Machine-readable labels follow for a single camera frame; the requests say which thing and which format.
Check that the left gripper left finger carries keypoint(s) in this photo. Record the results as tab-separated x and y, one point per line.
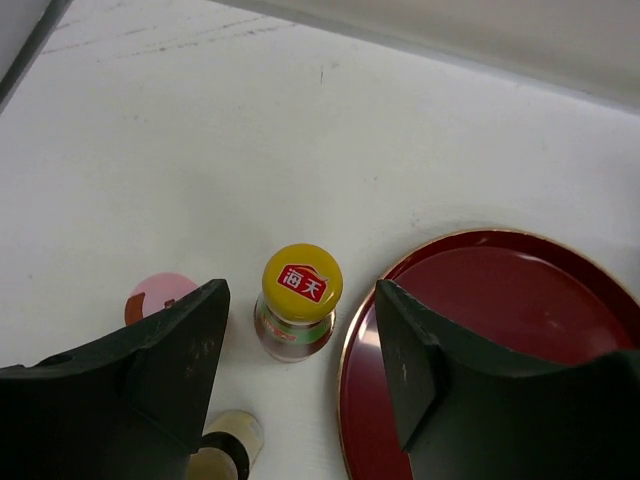
129	405

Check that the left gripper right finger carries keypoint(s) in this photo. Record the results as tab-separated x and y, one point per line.
468	408

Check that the yellow label oil bottle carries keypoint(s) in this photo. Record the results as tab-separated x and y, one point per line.
229	448

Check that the yellow cap red sauce bottle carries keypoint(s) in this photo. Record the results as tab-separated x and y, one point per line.
295	313

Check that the pink cap shaker bottle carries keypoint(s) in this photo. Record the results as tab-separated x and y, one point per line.
156	293

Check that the red round tray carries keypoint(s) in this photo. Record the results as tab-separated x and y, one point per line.
516	289

